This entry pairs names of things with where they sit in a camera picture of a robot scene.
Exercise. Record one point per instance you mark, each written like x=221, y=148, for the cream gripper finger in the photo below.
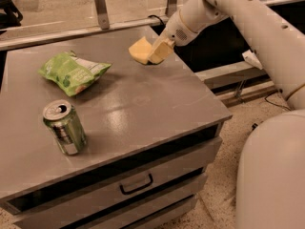
x=162, y=47

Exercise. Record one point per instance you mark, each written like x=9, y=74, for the white folded packet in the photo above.
x=251, y=59

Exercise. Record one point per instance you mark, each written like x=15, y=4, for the grey drawer cabinet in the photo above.
x=160, y=120

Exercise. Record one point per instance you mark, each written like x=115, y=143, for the green soda can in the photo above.
x=62, y=120

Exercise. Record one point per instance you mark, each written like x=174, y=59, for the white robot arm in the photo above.
x=270, y=188

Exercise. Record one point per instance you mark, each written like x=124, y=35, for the metal railing post middle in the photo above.
x=171, y=7

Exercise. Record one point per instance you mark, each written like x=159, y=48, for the metal railing post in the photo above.
x=102, y=14
x=171, y=7

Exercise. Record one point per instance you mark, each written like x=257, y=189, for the yellow sponge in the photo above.
x=140, y=50

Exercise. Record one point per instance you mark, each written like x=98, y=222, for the metal railing post left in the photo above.
x=102, y=14

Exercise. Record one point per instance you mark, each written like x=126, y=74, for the black drawer handle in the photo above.
x=136, y=183

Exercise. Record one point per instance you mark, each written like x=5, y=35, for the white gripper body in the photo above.
x=176, y=29

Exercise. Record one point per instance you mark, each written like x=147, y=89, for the green rice chip bag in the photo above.
x=72, y=74

